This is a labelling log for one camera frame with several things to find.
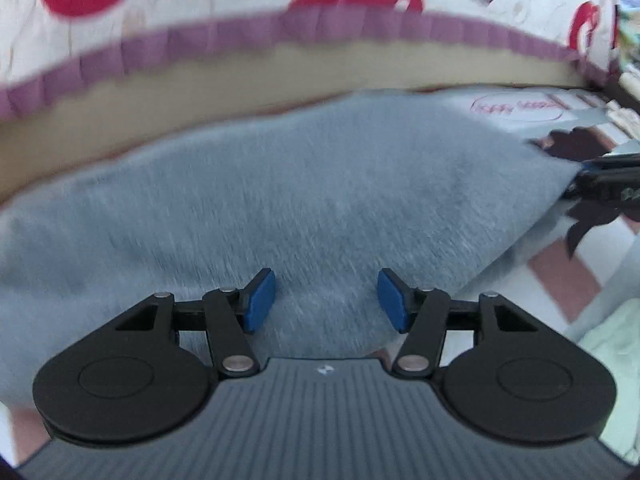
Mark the checked rug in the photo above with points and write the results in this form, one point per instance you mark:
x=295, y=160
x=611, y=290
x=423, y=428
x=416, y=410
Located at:
x=550, y=280

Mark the pale green cloth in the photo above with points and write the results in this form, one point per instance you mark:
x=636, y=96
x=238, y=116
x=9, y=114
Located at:
x=620, y=355

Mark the colourful clutter pile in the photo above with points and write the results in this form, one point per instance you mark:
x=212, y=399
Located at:
x=627, y=35

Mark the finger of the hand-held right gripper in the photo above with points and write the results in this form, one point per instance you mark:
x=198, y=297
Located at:
x=610, y=162

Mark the grey fleece garment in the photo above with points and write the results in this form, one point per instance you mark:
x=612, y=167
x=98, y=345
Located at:
x=300, y=185

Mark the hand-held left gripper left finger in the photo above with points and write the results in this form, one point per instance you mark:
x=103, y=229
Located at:
x=260, y=301

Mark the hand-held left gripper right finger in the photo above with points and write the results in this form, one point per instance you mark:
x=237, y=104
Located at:
x=392, y=301

